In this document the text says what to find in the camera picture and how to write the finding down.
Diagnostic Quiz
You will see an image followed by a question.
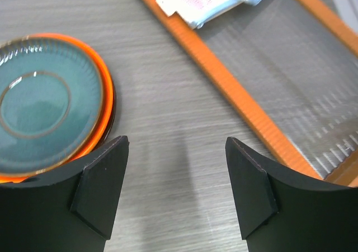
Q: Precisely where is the red floral plate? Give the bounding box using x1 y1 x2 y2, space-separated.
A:
102 84 117 141

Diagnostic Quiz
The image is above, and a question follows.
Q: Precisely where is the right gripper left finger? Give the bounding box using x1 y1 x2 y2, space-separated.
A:
1 136 129 251

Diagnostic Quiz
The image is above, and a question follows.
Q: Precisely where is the dark plate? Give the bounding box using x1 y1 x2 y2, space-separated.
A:
1 36 104 178

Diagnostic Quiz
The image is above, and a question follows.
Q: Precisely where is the orange wooden rack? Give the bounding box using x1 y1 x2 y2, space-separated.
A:
142 0 357 187

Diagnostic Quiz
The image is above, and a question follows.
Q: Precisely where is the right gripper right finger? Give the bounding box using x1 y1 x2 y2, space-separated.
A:
225 137 357 251

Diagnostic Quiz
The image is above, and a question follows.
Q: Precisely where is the orange plate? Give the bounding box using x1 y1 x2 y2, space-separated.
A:
0 32 115 184

